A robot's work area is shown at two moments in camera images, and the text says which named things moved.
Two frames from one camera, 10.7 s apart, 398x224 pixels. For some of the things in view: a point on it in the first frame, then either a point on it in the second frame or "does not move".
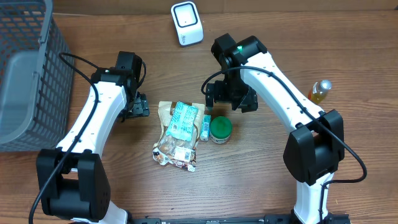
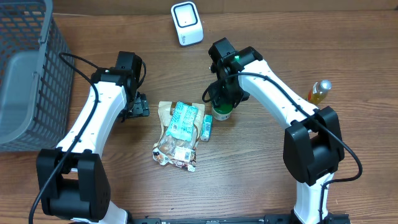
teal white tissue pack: [206, 126] does not move
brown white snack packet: [180, 152] does not move
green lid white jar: [221, 129] → [222, 112]
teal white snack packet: [181, 122] does not move
